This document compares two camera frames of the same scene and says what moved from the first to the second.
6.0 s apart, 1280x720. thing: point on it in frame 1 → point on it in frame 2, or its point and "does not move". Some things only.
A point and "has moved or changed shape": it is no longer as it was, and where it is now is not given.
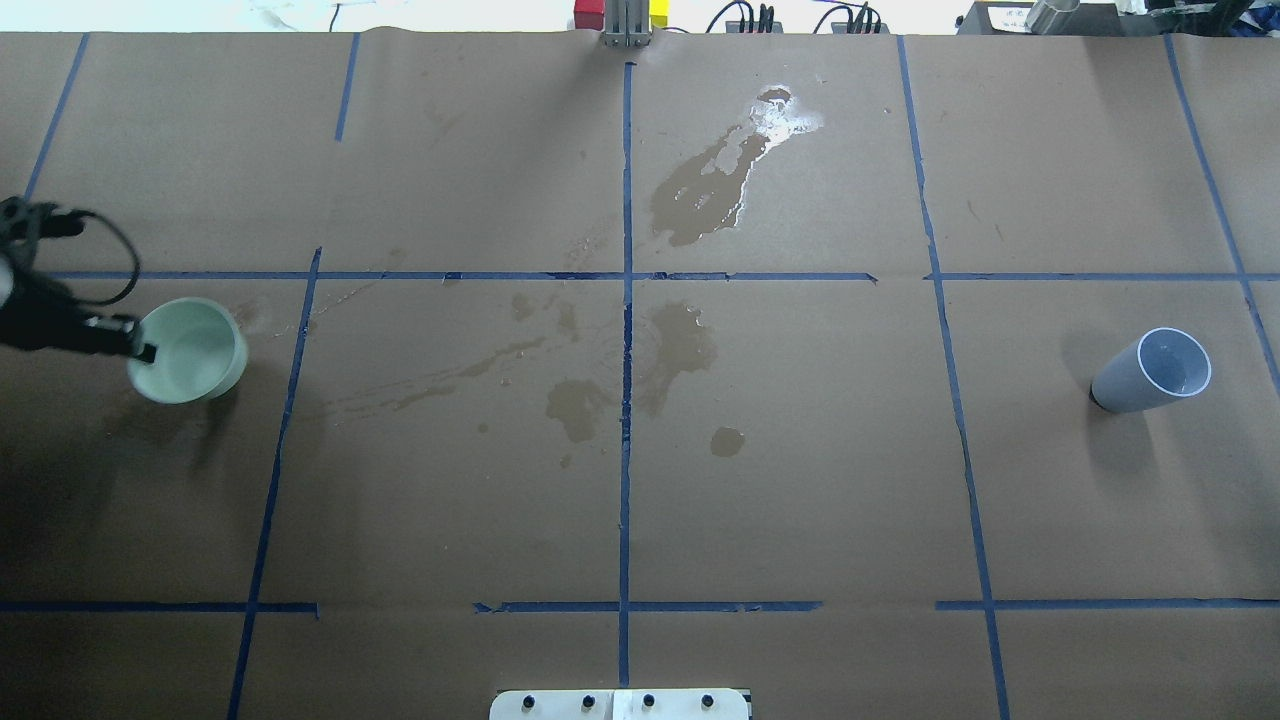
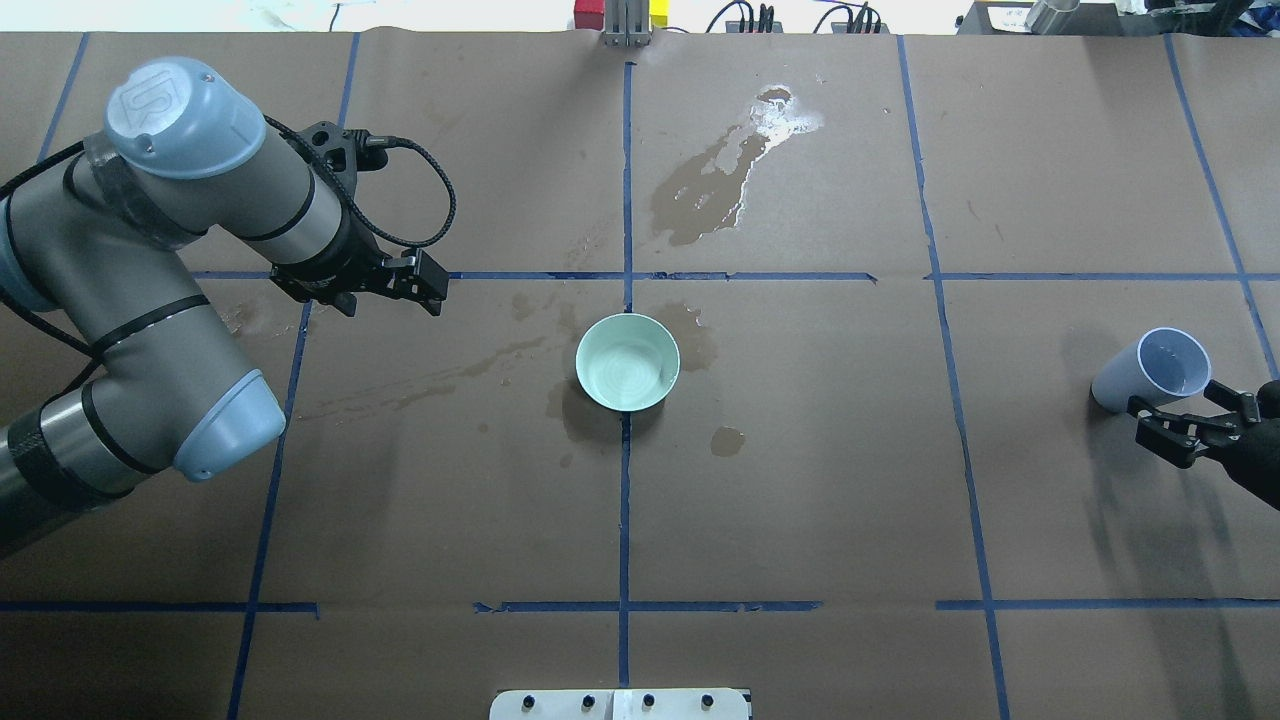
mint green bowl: [201, 352] has moved or changed shape
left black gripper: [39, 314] → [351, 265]
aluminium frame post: [627, 23] does not move
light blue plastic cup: [1162, 367] does not move
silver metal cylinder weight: [1050, 16] does not move
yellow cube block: [659, 11] does not move
